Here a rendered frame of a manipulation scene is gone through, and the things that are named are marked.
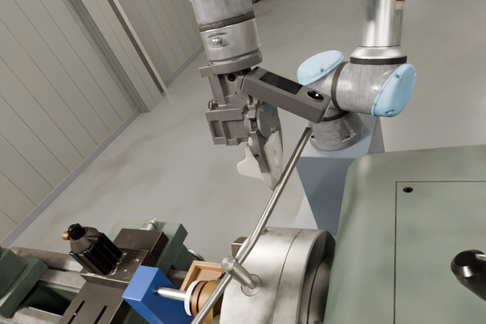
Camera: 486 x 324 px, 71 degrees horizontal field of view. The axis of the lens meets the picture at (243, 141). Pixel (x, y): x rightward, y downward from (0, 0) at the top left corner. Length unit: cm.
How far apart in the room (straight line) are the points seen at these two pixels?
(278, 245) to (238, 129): 22
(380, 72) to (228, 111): 39
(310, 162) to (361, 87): 27
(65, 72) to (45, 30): 43
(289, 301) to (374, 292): 12
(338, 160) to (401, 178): 32
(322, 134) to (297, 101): 48
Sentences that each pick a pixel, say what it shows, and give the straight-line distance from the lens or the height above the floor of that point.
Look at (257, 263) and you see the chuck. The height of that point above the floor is 124.
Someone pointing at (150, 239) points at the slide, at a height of 97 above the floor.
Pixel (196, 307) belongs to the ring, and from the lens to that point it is 76.
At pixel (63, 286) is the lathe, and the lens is 148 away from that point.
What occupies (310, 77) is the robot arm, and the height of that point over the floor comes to 132.
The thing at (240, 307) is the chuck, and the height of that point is 123.
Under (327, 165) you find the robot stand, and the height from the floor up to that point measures 107.
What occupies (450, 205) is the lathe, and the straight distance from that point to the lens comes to 58.
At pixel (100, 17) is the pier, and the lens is 420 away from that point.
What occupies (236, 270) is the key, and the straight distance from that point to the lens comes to 50.
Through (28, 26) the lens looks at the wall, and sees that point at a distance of 395.
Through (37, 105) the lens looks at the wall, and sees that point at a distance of 386.
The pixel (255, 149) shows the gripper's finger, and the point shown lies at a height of 143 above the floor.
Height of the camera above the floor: 170
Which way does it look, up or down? 34 degrees down
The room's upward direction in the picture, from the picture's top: 24 degrees counter-clockwise
